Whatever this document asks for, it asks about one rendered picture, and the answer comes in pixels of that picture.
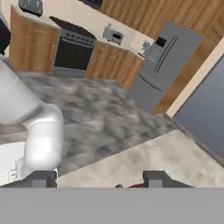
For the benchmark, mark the wooden base cupboard run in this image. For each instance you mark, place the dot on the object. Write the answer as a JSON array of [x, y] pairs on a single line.
[[113, 64], [32, 46]]

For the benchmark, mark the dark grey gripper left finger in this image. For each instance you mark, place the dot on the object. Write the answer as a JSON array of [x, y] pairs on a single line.
[[43, 179]]

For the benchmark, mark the black and steel oven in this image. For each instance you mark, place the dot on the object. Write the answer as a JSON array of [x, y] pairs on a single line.
[[73, 55]]

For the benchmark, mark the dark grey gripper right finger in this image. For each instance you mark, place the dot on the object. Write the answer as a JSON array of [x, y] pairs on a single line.
[[154, 178]]

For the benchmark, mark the grey steel fridge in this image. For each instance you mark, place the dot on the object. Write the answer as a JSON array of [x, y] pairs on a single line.
[[163, 67]]

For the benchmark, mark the pale green toaster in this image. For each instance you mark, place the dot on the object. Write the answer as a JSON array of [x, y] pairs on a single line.
[[113, 35]]

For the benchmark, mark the black round object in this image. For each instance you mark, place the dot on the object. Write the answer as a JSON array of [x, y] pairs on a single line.
[[4, 38]]

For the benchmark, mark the white stand mixer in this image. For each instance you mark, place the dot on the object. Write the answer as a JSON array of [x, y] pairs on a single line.
[[40, 137]]

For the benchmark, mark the small red object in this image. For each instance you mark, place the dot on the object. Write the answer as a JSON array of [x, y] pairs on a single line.
[[136, 185]]

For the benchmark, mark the wooden tall cupboard wall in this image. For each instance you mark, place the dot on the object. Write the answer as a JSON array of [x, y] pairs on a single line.
[[175, 14]]

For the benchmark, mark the small blue grey appliance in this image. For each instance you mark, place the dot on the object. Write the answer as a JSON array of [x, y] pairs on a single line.
[[146, 49]]

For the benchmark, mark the grey microwave oven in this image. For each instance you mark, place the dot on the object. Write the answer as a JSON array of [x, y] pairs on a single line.
[[30, 6]]

